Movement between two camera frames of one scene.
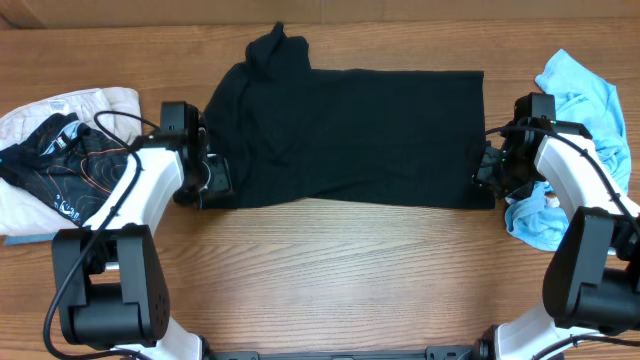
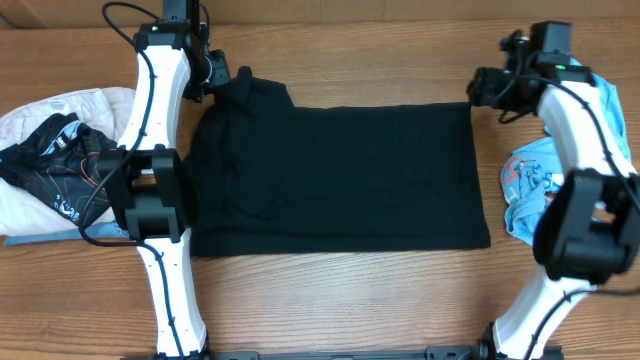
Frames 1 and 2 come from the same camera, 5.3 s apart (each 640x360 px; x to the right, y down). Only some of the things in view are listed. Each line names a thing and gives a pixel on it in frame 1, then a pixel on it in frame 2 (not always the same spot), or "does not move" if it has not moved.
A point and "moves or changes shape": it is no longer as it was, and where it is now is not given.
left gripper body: (213, 178) to (210, 73)
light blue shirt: (532, 216) does not move
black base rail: (429, 353) does not move
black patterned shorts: (76, 169) does not move
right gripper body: (511, 174) to (487, 90)
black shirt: (387, 139) moves or changes shape
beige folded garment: (114, 112) does not move
